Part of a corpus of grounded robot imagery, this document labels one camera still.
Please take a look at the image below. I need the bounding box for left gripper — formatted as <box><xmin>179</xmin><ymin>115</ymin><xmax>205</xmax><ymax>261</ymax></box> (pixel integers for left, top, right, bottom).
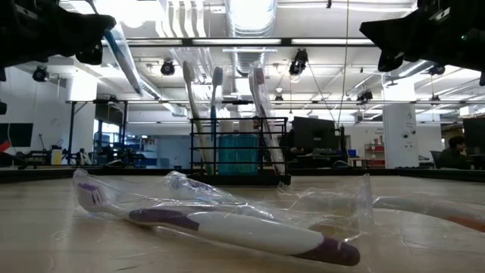
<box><xmin>0</xmin><ymin>0</ymin><xmax>117</xmax><ymax>83</ymax></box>

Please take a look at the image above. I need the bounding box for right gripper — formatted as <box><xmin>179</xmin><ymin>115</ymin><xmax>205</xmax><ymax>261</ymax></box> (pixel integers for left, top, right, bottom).
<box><xmin>359</xmin><ymin>0</ymin><xmax>485</xmax><ymax>73</ymax></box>

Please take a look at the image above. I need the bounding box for green white bagged toothbrush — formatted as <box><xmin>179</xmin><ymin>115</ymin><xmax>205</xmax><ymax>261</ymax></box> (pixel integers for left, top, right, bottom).
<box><xmin>248</xmin><ymin>67</ymin><xmax>287</xmax><ymax>176</ymax></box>
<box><xmin>181</xmin><ymin>59</ymin><xmax>215</xmax><ymax>176</ymax></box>

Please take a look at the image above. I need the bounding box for grey white bagged toothbrush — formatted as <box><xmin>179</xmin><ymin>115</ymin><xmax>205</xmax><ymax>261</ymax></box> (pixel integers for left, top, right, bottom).
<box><xmin>252</xmin><ymin>67</ymin><xmax>281</xmax><ymax>175</ymax></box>

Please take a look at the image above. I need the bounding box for blue mouthwash bottle white cap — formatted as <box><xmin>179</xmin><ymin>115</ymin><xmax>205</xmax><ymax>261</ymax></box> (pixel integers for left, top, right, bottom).
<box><xmin>218</xmin><ymin>120</ymin><xmax>239</xmax><ymax>176</ymax></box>
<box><xmin>237</xmin><ymin>119</ymin><xmax>260</xmax><ymax>176</ymax></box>

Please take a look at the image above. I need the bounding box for orange white bagged toothbrush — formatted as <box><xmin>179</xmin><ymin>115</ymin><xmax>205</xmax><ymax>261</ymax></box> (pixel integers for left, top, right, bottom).
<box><xmin>373</xmin><ymin>195</ymin><xmax>485</xmax><ymax>233</ymax></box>

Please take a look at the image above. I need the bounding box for purple white bagged toothbrush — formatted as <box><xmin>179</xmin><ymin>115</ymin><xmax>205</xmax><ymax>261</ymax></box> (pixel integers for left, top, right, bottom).
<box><xmin>71</xmin><ymin>168</ymin><xmax>374</xmax><ymax>266</ymax></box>

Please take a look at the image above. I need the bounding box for white LED light strip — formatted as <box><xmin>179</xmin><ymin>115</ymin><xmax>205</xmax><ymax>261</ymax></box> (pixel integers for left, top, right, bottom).
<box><xmin>291</xmin><ymin>39</ymin><xmax>374</xmax><ymax>46</ymax></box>
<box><xmin>192</xmin><ymin>38</ymin><xmax>282</xmax><ymax>46</ymax></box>
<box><xmin>127</xmin><ymin>39</ymin><xmax>183</xmax><ymax>46</ymax></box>

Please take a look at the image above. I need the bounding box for white square column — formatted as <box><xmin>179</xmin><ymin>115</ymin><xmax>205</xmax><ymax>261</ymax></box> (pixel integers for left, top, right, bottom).
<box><xmin>381</xmin><ymin>81</ymin><xmax>420</xmax><ymax>170</ymax></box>

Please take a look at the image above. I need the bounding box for red storage shelf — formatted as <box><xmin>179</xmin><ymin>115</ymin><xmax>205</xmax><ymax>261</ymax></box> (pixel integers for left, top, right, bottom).
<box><xmin>363</xmin><ymin>143</ymin><xmax>386</xmax><ymax>168</ymax></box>

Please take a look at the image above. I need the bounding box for black overhead crossbar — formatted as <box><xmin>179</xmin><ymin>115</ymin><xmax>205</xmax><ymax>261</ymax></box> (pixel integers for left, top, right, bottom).
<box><xmin>102</xmin><ymin>36</ymin><xmax>380</xmax><ymax>49</ymax></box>

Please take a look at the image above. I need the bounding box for black computer monitor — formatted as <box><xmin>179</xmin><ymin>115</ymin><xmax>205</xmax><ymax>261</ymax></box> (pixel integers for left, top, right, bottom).
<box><xmin>284</xmin><ymin>116</ymin><xmax>339</xmax><ymax>160</ymax></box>
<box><xmin>462</xmin><ymin>117</ymin><xmax>485</xmax><ymax>155</ymax></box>
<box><xmin>0</xmin><ymin>123</ymin><xmax>34</xmax><ymax>148</ymax></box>

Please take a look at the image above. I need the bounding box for person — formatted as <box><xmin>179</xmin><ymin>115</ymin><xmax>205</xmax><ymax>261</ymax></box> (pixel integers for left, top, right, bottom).
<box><xmin>435</xmin><ymin>135</ymin><xmax>473</xmax><ymax>171</ymax></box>

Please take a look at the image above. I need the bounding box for blue storage shelf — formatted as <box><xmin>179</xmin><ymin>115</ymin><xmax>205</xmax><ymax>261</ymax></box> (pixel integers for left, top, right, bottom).
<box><xmin>127</xmin><ymin>135</ymin><xmax>159</xmax><ymax>168</ymax></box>

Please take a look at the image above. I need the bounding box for thin hanging cord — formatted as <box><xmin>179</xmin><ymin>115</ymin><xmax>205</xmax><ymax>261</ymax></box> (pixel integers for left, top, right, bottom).
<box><xmin>336</xmin><ymin>0</ymin><xmax>350</xmax><ymax>128</ymax></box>

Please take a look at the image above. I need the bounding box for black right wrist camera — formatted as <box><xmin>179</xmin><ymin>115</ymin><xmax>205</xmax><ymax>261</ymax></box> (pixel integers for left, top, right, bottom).
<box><xmin>416</xmin><ymin>0</ymin><xmax>455</xmax><ymax>14</ymax></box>

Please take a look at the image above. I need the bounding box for white rectangular air duct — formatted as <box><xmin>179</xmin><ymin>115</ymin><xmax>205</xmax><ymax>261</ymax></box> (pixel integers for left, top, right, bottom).
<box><xmin>100</xmin><ymin>51</ymin><xmax>187</xmax><ymax>117</ymax></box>

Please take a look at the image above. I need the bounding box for black metal frame stand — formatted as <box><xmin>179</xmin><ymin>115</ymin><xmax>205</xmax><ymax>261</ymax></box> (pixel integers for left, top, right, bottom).
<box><xmin>66</xmin><ymin>99</ymin><xmax>130</xmax><ymax>166</ymax></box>

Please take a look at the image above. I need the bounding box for black hanging overhead camera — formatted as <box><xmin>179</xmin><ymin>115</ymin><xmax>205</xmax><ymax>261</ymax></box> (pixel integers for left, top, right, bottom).
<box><xmin>288</xmin><ymin>49</ymin><xmax>309</xmax><ymax>83</ymax></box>

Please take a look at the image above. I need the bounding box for black table edge frame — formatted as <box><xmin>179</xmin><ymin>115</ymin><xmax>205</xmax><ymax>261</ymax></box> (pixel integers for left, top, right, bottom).
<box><xmin>0</xmin><ymin>165</ymin><xmax>485</xmax><ymax>184</ymax></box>

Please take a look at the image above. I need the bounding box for silver round ventilation duct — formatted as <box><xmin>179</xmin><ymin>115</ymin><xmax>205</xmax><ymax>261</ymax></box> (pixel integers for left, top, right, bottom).
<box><xmin>226</xmin><ymin>0</ymin><xmax>278</xmax><ymax>77</ymax></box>

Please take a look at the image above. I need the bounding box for black wire caddy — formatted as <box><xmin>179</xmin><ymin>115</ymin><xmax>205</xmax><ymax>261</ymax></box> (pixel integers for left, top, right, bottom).
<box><xmin>187</xmin><ymin>116</ymin><xmax>292</xmax><ymax>187</ymax></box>

